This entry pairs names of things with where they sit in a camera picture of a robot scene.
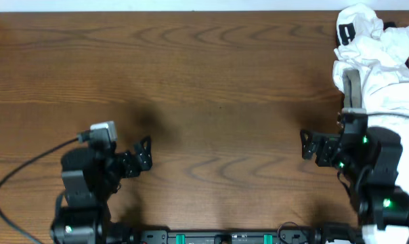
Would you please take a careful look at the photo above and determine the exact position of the white t-shirt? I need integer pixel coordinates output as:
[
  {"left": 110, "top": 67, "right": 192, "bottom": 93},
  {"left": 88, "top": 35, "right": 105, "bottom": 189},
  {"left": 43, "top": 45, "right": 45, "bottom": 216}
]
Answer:
[{"left": 332, "top": 3, "right": 409, "bottom": 194}]

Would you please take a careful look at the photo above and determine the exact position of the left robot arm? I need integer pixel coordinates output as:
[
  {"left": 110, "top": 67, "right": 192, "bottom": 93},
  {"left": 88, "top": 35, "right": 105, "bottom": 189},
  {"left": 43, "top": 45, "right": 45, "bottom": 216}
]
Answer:
[{"left": 50, "top": 136, "right": 152, "bottom": 244}]

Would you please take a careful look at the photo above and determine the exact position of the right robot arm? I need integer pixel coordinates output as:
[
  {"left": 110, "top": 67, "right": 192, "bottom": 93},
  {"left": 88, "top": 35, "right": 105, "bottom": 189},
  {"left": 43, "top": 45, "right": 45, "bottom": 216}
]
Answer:
[{"left": 300, "top": 113, "right": 409, "bottom": 243}]

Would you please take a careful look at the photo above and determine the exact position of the grey garment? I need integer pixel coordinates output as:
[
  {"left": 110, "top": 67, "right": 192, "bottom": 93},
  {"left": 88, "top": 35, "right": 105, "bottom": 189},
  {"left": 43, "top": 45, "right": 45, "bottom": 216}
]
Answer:
[{"left": 343, "top": 69, "right": 362, "bottom": 108}]

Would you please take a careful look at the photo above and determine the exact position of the black garment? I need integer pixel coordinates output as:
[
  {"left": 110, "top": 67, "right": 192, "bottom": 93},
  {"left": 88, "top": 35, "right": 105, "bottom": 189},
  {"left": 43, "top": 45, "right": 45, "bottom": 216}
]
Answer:
[{"left": 335, "top": 22, "right": 409, "bottom": 68}]

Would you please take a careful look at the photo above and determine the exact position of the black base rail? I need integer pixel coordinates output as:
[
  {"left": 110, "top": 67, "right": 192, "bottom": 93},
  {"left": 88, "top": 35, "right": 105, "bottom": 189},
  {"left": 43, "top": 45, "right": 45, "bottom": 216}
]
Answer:
[{"left": 133, "top": 222, "right": 361, "bottom": 244}]

